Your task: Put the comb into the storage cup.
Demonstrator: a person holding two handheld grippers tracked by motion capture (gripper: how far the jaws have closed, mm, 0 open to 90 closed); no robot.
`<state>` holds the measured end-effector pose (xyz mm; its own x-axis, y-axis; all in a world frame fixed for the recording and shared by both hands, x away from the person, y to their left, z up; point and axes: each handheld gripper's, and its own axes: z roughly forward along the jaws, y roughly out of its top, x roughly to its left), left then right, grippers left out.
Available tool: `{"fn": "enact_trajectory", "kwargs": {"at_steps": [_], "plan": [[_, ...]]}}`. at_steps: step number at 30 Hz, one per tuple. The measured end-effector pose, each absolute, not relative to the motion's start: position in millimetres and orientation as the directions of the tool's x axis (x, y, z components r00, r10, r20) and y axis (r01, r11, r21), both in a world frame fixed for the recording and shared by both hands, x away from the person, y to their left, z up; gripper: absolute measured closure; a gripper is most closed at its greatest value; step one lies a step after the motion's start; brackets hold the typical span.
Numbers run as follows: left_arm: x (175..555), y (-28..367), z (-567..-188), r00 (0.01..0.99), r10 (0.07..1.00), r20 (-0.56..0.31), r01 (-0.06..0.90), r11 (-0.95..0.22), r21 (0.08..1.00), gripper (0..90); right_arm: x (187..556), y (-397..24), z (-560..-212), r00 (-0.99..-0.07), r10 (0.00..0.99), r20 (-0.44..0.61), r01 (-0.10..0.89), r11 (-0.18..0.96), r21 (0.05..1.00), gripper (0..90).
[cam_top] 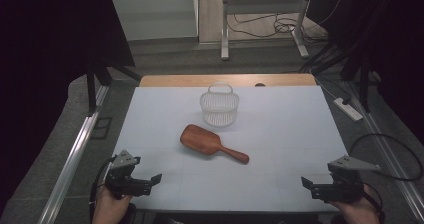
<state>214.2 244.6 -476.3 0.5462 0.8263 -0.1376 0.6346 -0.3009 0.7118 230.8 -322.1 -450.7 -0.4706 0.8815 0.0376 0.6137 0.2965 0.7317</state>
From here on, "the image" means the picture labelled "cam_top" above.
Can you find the person's right hand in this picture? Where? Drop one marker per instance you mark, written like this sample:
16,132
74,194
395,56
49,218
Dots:
360,212

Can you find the white power strip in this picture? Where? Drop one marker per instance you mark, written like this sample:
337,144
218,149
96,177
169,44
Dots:
348,110

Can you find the white metal desk frame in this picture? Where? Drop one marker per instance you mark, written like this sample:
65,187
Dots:
263,6

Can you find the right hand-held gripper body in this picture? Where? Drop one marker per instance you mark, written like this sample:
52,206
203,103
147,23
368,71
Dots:
345,189

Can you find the black curtain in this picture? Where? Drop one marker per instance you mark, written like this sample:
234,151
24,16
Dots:
383,24
50,34

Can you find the white table cover sheet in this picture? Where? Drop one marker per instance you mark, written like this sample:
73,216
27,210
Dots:
266,134

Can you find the wooden hairbrush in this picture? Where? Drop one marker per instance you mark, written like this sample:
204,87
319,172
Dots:
201,140

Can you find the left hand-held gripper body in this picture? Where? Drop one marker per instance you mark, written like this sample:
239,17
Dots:
125,182

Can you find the white panel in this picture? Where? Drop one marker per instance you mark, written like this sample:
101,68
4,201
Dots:
153,14

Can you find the black rectangular floor frame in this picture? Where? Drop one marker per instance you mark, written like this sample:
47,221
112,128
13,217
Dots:
101,128

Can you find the person's left hand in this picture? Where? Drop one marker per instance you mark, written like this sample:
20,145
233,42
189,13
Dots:
108,209

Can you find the white plastic basket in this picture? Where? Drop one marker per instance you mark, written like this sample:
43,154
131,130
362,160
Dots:
219,109

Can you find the aluminium floor rail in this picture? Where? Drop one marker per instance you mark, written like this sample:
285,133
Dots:
383,140
71,165

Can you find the black tripod stand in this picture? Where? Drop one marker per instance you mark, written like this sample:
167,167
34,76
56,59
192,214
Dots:
91,84
365,80

